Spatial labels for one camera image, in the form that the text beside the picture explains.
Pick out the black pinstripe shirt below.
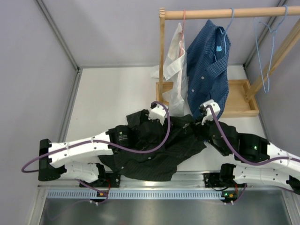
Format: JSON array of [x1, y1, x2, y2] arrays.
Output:
[[98, 110, 206, 181]]

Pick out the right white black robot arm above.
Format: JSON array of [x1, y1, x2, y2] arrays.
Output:
[[195, 119, 300, 195]]

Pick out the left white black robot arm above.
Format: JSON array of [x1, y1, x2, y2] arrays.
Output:
[[38, 125, 165, 187]]

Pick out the blue checked shirt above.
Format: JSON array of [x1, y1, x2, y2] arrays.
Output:
[[187, 20, 229, 119]]

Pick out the white shirt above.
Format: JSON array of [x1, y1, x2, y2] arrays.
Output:
[[162, 23, 188, 117]]

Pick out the blue hanger holding shirt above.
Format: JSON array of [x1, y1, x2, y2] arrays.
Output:
[[215, 8, 235, 56]]

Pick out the wooden clothes rack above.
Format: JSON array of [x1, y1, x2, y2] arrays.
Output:
[[156, 6, 300, 118]]

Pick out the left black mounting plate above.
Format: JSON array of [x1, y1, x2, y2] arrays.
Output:
[[83, 172, 121, 188]]

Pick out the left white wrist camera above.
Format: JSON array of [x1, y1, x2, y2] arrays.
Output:
[[148, 103, 168, 125]]

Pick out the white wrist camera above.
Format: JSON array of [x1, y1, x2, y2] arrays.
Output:
[[199, 99, 221, 125], [148, 103, 168, 125]]

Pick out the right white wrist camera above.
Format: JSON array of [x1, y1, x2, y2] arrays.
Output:
[[199, 99, 221, 125]]

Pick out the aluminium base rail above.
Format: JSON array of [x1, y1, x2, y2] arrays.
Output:
[[38, 170, 293, 188]]

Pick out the left aluminium frame post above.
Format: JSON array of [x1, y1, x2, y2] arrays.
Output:
[[34, 0, 80, 72]]

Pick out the aluminium frame post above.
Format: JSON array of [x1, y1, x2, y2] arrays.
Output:
[[34, 0, 80, 72], [242, 0, 289, 68]]

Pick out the grey slotted cable duct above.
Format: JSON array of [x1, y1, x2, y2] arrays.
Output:
[[47, 189, 234, 200]]

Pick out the pink wire hanger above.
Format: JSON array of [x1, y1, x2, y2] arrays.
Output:
[[179, 9, 186, 57]]

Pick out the empty blue wire hanger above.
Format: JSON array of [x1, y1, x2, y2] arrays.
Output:
[[253, 5, 289, 93]]

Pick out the right aluminium frame post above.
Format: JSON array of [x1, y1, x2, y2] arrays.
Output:
[[242, 0, 289, 68]]

